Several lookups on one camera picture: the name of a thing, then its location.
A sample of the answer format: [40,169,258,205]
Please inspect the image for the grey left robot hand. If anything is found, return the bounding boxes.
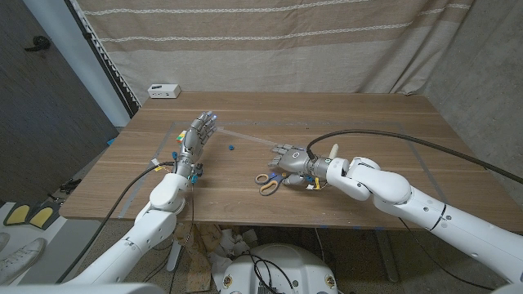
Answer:
[173,109,218,179]

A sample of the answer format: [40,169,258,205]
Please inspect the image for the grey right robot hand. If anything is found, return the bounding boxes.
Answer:
[267,143,332,187]

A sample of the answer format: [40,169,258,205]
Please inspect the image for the orange and grey scissors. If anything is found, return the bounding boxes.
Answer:
[254,171,289,197]

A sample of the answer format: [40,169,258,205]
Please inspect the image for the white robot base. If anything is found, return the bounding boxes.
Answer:
[220,243,339,294]

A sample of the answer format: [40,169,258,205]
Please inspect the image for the clear tape strip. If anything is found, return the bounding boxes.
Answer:
[216,127,283,147]

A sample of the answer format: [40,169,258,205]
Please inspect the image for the white power strip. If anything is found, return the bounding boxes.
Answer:
[147,83,182,100]

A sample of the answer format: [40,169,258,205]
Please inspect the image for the crumpled white paper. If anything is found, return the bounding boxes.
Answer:
[208,228,259,287]

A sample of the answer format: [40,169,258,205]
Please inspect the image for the black zigzag edge strip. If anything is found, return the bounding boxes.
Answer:
[65,0,142,119]

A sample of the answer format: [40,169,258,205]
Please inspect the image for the beige striped curtain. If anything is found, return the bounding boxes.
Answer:
[75,0,475,105]

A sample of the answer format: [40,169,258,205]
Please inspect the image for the grey metal table leg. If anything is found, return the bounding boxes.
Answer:
[373,230,400,283]

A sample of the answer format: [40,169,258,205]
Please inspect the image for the black floor clutter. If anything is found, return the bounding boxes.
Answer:
[60,178,83,195]

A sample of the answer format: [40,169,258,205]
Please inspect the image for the yellow and black foot pedal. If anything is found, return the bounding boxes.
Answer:
[28,205,56,230]
[2,203,32,227]

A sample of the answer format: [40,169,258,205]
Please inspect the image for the white sneaker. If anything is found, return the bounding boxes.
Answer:
[0,237,48,285]

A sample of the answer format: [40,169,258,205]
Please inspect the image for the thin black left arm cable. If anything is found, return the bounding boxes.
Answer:
[141,183,195,294]

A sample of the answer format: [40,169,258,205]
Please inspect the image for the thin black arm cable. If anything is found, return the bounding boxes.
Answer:
[398,216,485,291]
[141,183,195,294]

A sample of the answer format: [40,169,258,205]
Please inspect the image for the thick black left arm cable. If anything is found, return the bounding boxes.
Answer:
[55,161,177,285]

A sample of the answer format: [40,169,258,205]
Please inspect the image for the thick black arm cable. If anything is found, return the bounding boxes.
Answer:
[55,161,177,285]
[306,129,523,185]

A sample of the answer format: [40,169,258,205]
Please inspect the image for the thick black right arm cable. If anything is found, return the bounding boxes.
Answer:
[306,129,523,185]

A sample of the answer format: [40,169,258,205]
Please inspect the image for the black looped base cable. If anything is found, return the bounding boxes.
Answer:
[243,252,295,294]

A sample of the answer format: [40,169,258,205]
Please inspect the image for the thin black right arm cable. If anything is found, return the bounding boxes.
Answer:
[398,216,485,291]

